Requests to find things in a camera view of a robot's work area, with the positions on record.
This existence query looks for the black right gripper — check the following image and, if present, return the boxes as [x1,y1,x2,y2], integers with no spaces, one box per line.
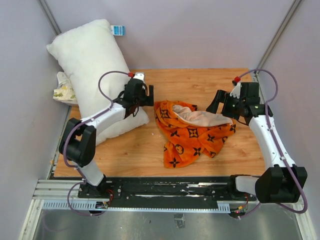
[206,89,245,120]

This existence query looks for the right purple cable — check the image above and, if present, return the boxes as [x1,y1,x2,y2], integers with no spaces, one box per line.
[231,68,309,221]

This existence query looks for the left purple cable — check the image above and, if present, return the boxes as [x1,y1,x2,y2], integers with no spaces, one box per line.
[62,70,136,217]

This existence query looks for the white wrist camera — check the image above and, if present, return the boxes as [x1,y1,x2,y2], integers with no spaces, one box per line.
[132,72,145,82]
[229,82,242,99]

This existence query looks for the blue white pillow label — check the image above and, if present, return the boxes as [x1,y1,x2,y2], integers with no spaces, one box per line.
[110,25,126,36]

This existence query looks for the purple cable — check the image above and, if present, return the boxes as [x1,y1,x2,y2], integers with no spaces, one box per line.
[231,68,309,221]
[62,70,136,217]

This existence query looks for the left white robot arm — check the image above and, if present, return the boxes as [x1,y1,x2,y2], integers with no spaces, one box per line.
[59,72,154,198]

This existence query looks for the white printed cloth in basket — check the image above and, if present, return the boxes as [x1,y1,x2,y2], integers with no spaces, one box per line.
[53,71,77,102]

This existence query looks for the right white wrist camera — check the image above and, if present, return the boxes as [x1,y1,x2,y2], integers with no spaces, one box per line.
[229,82,242,99]

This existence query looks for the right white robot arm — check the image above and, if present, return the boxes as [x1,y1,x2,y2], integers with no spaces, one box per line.
[206,81,308,204]

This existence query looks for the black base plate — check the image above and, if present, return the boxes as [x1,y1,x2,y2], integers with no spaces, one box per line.
[85,176,256,210]

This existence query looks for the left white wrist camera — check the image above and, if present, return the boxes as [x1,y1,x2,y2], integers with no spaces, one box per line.
[132,72,145,82]

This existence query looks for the orange flower-pattern pillowcase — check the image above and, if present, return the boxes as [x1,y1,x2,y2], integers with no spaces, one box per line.
[154,100,236,169]

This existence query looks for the aluminium rail frame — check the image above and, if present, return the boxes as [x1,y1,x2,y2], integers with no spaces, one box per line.
[17,178,312,240]

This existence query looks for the white plastic basket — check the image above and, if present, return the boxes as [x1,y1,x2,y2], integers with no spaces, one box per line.
[60,100,78,106]

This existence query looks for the white pillow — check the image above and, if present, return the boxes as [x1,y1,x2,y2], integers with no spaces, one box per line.
[46,18,150,147]

